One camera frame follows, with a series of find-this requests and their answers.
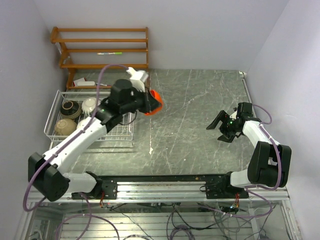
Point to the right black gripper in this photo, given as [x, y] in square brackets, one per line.
[224, 117]

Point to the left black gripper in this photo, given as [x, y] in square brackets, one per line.
[150, 103]

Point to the orange bowl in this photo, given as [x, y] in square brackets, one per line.
[156, 103]

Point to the cream bowl blue base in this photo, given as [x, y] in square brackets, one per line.
[88, 105]

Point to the plain white bowl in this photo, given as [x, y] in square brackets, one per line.
[84, 123]

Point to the brown patterned bowl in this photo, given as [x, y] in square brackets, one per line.
[70, 110]

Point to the black bowl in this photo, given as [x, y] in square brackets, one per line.
[65, 127]

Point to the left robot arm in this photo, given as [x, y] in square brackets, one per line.
[47, 172]

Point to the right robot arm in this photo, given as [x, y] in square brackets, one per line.
[269, 164]

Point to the wooden shelf rack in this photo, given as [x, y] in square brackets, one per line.
[79, 47]

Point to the green white pen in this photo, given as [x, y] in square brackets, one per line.
[109, 53]

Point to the white box under shelf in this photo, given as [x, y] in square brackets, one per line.
[82, 82]

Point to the white wire dish rack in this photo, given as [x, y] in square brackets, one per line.
[122, 132]

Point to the aluminium mounting rail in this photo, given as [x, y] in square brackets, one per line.
[154, 192]

